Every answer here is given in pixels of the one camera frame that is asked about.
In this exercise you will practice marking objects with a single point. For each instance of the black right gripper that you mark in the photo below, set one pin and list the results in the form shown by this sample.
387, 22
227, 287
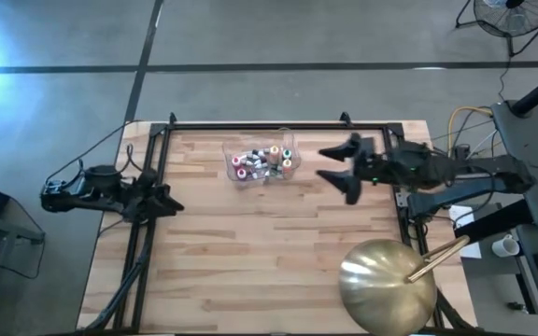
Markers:
386, 163

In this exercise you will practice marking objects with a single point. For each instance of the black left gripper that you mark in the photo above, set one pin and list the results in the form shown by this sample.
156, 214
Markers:
145, 200

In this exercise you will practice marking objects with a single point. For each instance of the large yellow food coloring bottle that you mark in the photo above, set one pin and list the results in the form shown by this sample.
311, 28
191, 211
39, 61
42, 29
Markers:
287, 164

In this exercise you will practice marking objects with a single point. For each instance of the clear plastic container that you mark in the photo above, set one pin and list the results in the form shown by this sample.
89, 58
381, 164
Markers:
231, 179

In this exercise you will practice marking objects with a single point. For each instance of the large orange food coloring bottle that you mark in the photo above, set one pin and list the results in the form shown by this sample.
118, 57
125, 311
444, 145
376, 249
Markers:
274, 150

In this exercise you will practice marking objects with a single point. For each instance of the red-orange tip food coloring bottle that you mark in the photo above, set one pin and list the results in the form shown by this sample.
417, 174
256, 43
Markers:
236, 161

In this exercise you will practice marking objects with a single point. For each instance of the small navy food coloring bottle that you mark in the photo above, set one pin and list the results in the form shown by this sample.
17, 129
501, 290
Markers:
262, 154

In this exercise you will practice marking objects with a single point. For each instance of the small distant white bottle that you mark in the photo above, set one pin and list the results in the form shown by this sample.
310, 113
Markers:
253, 175

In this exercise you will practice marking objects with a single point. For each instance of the small black food coloring bottle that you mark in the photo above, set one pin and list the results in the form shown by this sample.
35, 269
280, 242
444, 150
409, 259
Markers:
255, 153

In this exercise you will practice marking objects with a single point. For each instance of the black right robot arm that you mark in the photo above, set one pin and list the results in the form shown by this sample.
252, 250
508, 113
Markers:
484, 170

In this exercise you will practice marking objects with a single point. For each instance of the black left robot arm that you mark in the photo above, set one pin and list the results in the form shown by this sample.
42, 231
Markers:
87, 198

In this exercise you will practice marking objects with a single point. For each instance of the black power strip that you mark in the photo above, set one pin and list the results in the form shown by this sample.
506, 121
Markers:
462, 151

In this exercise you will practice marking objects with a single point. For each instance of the white paper sheet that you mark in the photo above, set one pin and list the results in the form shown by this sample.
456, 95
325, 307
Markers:
460, 219

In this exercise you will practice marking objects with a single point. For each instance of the brass dome lamp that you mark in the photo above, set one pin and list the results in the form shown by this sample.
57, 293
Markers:
386, 289

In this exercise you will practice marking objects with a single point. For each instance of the black slanted bar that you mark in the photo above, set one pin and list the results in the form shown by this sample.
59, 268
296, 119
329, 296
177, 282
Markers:
493, 222

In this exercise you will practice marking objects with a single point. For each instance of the white mug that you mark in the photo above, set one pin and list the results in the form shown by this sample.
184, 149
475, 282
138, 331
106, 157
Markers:
505, 246

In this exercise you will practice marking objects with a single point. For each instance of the grey desk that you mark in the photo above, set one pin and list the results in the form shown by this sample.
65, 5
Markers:
530, 140

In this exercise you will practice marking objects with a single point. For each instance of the small black object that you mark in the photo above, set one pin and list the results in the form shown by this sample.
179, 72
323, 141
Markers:
515, 306

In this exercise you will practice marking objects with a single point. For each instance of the black floor fan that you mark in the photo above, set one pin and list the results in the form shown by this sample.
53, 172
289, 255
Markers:
514, 18

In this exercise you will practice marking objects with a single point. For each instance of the black metal table frame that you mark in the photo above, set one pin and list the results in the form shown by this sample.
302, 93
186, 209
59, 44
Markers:
250, 126

